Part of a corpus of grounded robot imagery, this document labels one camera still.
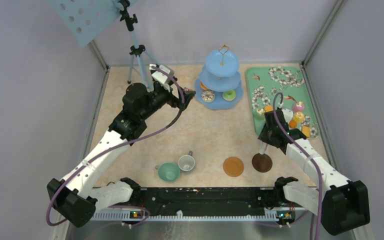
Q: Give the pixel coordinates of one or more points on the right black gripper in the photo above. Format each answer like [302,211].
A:
[263,136]

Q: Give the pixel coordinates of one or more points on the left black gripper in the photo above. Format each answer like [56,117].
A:
[174,101]

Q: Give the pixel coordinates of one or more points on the orange glazed donut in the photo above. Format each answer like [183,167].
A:
[203,87]

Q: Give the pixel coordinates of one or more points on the white chocolate drizzle donut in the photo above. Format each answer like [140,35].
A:
[208,96]

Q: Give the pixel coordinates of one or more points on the green dome cake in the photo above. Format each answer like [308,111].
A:
[259,114]

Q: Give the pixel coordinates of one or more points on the blue three-tier cake stand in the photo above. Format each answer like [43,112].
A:
[220,73]

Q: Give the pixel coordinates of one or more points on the green glazed donut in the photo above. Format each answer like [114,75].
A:
[229,95]

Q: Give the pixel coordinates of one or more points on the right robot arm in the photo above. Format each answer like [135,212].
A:
[339,204]

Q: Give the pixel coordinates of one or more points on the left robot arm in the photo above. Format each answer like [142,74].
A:
[74,196]

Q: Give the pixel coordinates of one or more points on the small brown cookie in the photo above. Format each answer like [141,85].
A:
[292,124]

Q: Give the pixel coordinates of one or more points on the round orange biscuit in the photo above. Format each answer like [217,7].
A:
[268,108]

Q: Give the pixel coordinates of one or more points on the yellow dome cake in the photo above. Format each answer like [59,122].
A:
[298,117]

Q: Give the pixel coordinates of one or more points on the dark brown saucer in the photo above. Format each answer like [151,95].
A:
[262,163]

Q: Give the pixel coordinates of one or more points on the yellow rectangular biscuit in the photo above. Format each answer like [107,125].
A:
[306,131]

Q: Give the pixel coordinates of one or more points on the pink dome cake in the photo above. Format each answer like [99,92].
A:
[298,107]

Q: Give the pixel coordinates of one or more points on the green floral serving tray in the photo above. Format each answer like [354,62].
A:
[264,82]

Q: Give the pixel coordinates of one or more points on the orange saucer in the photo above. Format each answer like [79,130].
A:
[233,166]

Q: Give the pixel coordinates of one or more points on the white grey teacup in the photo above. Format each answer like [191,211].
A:
[186,163]

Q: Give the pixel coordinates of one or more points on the light blue tripod stand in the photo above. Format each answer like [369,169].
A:
[136,50]

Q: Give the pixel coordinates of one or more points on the green teacup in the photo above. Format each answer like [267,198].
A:
[168,172]

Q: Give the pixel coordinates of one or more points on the blue perforated board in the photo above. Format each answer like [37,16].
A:
[86,19]

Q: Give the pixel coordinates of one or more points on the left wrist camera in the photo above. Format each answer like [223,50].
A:
[159,76]

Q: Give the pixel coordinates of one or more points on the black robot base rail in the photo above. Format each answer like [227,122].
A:
[256,204]

